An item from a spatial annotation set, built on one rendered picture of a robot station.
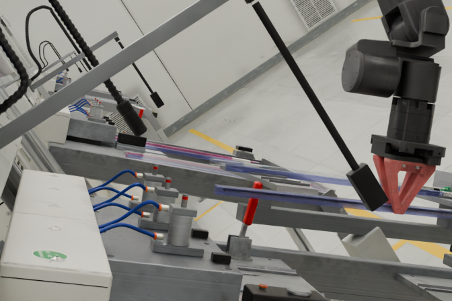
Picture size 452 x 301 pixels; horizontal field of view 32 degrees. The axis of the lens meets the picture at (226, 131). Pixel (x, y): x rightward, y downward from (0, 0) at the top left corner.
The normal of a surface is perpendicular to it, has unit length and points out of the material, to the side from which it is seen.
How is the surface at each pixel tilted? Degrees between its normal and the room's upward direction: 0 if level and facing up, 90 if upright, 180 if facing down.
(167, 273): 90
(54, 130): 90
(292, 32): 90
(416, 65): 69
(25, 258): 42
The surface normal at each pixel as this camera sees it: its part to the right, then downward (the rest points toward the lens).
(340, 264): 0.22, 0.09
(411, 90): -0.34, 0.01
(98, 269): 0.16, -0.99
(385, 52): 0.27, -0.19
